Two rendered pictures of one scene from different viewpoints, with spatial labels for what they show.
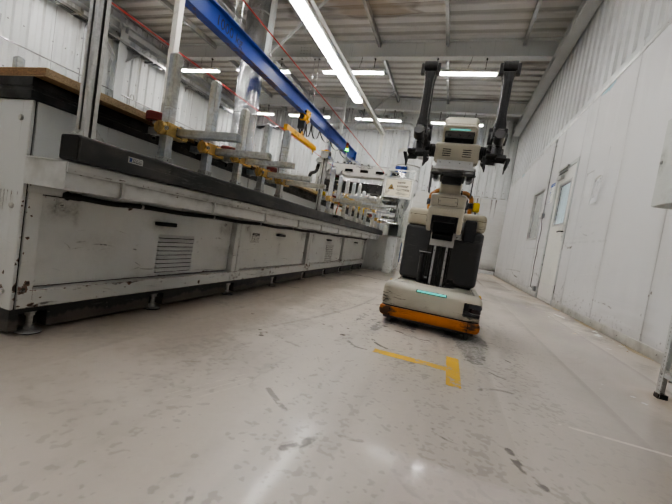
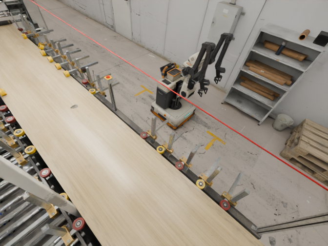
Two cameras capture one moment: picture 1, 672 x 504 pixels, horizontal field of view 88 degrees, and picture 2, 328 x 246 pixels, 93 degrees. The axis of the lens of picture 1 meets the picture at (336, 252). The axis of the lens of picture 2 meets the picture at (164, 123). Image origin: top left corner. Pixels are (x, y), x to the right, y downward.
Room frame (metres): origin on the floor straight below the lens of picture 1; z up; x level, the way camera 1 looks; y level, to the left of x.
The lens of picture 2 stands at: (1.95, 1.38, 2.30)
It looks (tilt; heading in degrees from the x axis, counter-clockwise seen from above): 50 degrees down; 288
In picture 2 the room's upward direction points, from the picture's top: 8 degrees clockwise
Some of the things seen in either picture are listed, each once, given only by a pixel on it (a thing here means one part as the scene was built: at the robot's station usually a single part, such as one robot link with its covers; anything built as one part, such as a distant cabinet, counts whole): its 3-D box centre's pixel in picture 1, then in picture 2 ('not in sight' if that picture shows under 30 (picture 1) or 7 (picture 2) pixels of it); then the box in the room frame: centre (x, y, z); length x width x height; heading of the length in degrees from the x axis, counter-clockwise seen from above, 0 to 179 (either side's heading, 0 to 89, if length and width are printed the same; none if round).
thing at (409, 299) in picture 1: (431, 300); (173, 109); (2.51, -0.74, 0.16); 0.67 x 0.64 x 0.25; 162
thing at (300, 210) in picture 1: (332, 218); (96, 94); (3.51, 0.08, 0.67); 5.11 x 0.08 x 0.10; 162
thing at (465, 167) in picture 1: (452, 177); (195, 79); (2.23, -0.65, 0.99); 0.28 x 0.16 x 0.22; 72
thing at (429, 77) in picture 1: (426, 99); (205, 63); (2.14, -0.39, 1.40); 0.11 x 0.06 x 0.43; 72
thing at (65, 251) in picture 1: (280, 233); not in sight; (3.67, 0.60, 0.44); 5.10 x 0.69 x 0.87; 162
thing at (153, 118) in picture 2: (282, 166); (153, 131); (2.37, 0.44, 0.92); 0.04 x 0.04 x 0.48; 72
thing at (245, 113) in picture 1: (239, 153); (188, 162); (1.90, 0.60, 0.87); 0.04 x 0.04 x 0.48; 72
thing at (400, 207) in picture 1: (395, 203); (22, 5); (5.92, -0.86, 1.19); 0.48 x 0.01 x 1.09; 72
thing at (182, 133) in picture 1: (192, 135); (231, 190); (1.43, 0.65, 0.83); 0.43 x 0.03 x 0.04; 72
